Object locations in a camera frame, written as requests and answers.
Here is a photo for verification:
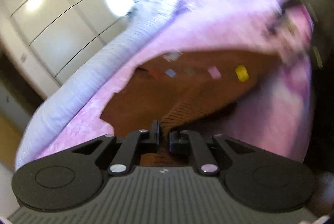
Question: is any white wardrobe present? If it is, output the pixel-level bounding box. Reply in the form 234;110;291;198
1;0;134;98

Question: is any brown knitted vest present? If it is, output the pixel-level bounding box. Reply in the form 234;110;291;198
100;50;283;167

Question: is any pink rose blanket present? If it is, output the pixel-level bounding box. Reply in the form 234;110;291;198
36;0;312;161

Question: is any lavender striped quilt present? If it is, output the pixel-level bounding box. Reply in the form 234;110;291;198
15;0;196;169

